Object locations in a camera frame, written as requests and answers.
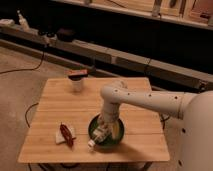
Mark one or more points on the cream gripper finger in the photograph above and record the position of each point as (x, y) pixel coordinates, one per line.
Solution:
(115, 129)

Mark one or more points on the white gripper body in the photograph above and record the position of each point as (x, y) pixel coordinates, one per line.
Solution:
(109, 114)

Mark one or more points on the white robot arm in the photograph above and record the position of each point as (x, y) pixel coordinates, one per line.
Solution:
(196, 111)

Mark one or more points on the green ceramic bowl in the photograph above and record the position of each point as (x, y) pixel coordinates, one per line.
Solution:
(109, 141)

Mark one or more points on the white spray bottle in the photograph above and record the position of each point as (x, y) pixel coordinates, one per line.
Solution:
(23, 22)

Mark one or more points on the clear plastic cup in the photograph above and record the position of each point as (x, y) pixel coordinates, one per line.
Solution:
(77, 85)

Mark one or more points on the red chili pepper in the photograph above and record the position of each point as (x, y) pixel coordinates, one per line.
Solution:
(66, 135)

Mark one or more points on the wooden table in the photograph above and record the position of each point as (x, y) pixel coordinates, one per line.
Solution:
(143, 140)

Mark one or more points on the white napkin piece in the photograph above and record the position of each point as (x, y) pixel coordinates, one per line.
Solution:
(59, 137)

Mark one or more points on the black device on ledge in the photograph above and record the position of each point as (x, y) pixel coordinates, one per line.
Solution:
(66, 35)

